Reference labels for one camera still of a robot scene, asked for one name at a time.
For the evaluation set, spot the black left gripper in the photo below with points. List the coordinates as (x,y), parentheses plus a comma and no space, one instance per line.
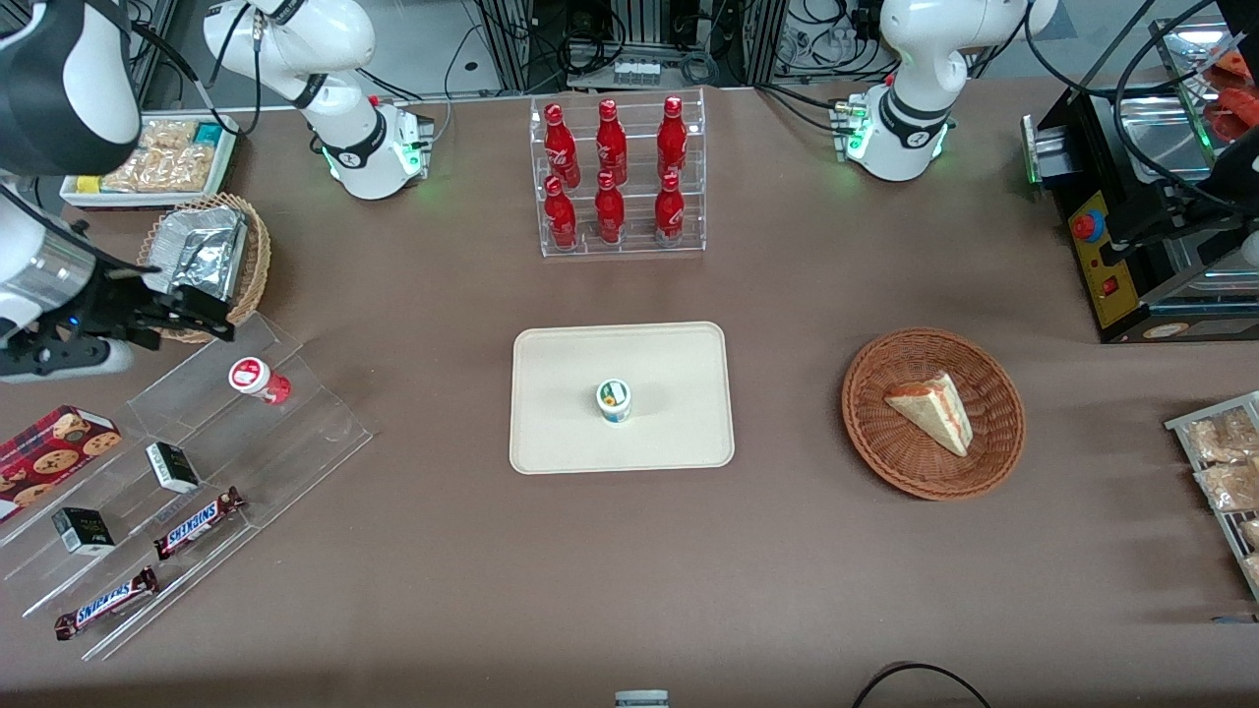
(1202,206)

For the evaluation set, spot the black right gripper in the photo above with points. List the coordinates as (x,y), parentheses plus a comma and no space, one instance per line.
(101,306)

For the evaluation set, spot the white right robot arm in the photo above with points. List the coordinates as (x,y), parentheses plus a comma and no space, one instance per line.
(344,39)

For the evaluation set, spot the aluminium foil tray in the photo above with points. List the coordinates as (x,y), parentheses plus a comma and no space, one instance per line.
(202,246)

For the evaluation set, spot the red gum bottle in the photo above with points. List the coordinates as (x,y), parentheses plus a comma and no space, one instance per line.
(254,378)

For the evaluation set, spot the cream plastic tray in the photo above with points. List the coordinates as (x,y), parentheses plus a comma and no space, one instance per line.
(551,397)

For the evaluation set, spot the black machine with yellow panel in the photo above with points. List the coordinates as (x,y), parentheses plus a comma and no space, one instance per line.
(1111,285)

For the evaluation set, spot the light tan wicker basket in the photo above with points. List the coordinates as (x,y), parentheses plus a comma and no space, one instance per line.
(258,256)

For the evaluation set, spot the red snack packet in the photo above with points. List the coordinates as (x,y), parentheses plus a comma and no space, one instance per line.
(1234,108)

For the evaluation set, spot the large rice cracker bag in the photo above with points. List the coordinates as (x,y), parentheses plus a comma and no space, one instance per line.
(167,169)

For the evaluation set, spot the clear acrylic stepped display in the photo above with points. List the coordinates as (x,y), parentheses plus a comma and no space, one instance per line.
(295,433)

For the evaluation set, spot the small black box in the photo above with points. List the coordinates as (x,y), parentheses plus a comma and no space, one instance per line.
(173,468)
(84,532)

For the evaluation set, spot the yellow snack bar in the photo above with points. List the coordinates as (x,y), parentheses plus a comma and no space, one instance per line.
(89,184)

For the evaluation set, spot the white plastic snack bin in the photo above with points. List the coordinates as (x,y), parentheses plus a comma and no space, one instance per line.
(228,147)

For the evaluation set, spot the teal snack packet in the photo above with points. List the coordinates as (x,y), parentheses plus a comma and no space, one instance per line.
(208,134)

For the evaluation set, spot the small rice cracker bag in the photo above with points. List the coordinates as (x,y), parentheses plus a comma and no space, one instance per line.
(169,133)

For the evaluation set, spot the red cookie box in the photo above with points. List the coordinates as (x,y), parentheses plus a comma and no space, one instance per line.
(49,457)

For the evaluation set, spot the Snickers bar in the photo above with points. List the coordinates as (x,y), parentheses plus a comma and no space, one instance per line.
(106,603)
(197,524)

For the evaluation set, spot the clear bag of snacks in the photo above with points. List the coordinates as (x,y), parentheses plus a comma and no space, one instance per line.
(1225,438)
(1229,485)

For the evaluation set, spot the triangular sandwich wedge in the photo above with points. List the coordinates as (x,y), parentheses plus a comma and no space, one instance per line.
(934,411)

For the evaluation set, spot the round brown wicker basket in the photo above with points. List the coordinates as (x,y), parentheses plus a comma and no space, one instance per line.
(885,442)

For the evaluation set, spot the red cola bottle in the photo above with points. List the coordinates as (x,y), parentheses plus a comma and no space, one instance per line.
(609,211)
(560,147)
(611,143)
(672,138)
(669,209)
(560,216)

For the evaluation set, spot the clear acrylic bottle rack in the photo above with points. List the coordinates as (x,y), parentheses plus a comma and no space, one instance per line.
(634,241)

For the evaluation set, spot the white power strip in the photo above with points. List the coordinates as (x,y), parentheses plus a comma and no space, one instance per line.
(636,73)

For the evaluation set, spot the grey device edge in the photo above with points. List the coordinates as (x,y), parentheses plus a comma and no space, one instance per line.
(641,699)

